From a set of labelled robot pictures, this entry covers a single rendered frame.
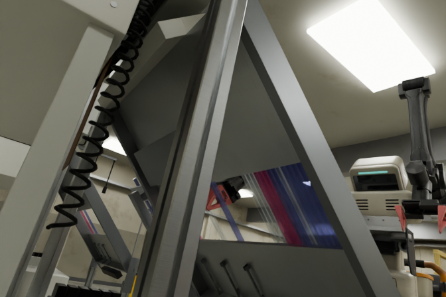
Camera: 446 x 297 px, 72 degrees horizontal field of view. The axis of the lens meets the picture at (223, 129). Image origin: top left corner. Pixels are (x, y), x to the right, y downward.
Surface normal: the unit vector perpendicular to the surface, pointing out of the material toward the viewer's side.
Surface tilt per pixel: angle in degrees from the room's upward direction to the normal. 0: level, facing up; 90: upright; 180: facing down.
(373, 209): 98
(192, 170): 90
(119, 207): 90
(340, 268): 135
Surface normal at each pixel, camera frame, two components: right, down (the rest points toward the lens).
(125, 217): 0.62, -0.22
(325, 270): -0.69, 0.36
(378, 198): -0.66, -0.29
